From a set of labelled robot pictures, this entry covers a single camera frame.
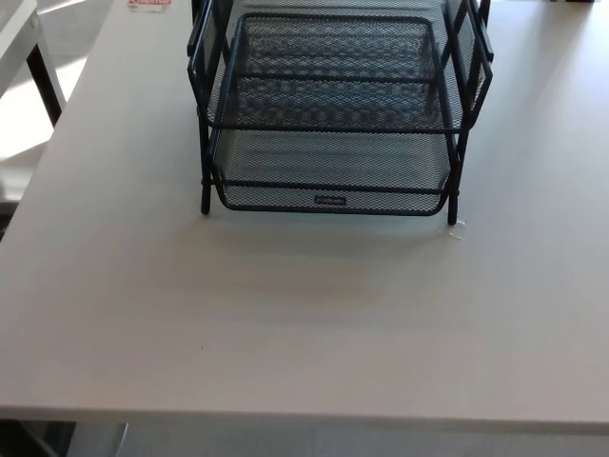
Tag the black mesh tray with label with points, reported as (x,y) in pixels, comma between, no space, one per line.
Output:
(333,164)

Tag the clear tape piece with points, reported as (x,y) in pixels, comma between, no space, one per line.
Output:
(454,231)

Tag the red and white sticker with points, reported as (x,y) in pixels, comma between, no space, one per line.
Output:
(150,2)

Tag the white side table black legs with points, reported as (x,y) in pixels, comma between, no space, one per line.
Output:
(19,28)

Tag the black metal tray rack frame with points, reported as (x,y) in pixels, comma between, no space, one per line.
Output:
(205,190)

